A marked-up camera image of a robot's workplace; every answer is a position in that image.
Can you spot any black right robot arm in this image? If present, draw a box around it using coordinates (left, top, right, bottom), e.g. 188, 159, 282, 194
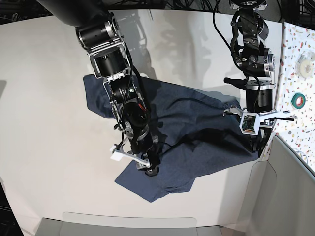
39, 0, 160, 177

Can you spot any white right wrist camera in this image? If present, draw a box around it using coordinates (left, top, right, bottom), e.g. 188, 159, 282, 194
110, 145, 123, 162

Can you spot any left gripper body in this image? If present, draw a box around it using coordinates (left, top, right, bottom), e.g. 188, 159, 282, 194
223, 106, 297, 154

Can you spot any grey plastic bin right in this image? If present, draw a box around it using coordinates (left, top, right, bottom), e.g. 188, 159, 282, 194
235, 135, 315, 236

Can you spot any terrazzo patterned side board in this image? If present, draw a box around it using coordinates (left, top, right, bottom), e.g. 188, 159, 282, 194
271, 23, 315, 170

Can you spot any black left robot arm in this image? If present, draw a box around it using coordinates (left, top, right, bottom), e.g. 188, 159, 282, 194
224, 0, 297, 154

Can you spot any clear tape dispenser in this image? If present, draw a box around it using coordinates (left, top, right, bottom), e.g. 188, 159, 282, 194
295, 51, 315, 79

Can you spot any grey plastic tray front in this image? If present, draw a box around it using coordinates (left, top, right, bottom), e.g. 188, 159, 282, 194
35, 212, 222, 236

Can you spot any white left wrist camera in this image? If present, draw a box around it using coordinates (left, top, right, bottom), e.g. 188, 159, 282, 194
239, 112, 260, 136

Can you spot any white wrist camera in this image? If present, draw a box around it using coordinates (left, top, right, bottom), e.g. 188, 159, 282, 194
110, 145, 123, 162
239, 112, 260, 136

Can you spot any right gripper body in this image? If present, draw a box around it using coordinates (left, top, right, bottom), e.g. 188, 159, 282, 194
118, 149, 159, 177

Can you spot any green tape roll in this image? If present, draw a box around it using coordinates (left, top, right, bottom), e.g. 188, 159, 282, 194
291, 93, 306, 110

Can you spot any blue t-shirt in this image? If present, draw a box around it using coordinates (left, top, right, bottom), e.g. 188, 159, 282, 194
82, 73, 259, 203

